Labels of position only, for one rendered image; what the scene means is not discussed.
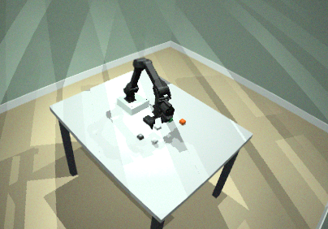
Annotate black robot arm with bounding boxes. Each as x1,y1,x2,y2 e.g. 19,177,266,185
123,57,175,123

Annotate orange block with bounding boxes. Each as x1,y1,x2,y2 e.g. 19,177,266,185
179,119,186,125

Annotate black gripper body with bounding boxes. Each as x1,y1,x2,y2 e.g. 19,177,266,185
143,105,162,127

